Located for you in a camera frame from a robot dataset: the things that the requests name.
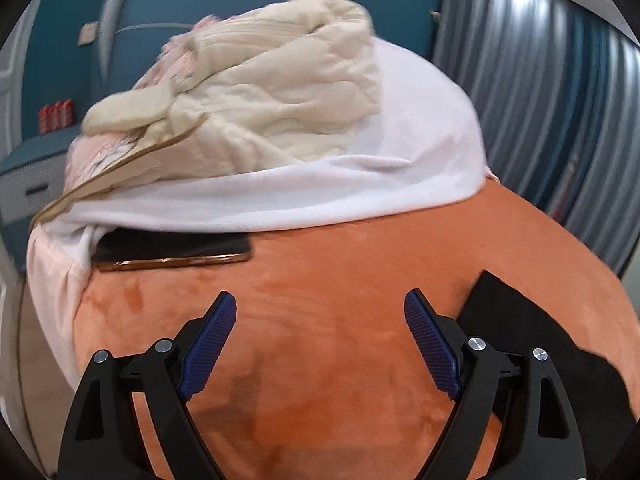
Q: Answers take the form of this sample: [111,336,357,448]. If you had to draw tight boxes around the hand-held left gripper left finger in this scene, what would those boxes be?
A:
[56,291,238,480]

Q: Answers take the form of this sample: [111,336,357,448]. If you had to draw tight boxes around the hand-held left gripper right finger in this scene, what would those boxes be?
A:
[403,288,587,480]

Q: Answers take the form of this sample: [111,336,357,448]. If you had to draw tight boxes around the black pants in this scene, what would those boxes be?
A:
[457,270,632,480]

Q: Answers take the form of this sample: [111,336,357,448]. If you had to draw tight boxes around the black smartphone with gold edge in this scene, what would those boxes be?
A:
[94,229,253,272]

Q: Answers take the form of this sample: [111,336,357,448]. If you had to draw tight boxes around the orange plush blanket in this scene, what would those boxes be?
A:
[72,177,630,480]

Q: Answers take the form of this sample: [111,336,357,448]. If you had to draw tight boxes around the pale pink mattress cover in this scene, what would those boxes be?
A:
[26,222,97,386]

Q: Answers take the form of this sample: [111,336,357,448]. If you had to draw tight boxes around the white bed sheet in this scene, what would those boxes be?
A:
[27,40,493,281]

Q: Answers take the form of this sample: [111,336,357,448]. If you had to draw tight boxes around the pink patterned blanket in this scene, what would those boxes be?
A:
[62,15,226,201]

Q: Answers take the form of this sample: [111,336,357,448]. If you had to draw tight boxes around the blue grey nightstand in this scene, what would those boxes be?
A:
[0,127,88,226]

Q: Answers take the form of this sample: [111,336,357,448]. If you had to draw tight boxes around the cream quilted garment pile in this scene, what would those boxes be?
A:
[82,0,383,181]

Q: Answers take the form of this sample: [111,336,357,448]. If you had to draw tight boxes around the pack of red cans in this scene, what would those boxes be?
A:
[37,100,76,136]

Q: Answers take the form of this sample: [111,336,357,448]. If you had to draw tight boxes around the grey blue curtain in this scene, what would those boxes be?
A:
[432,0,640,281]

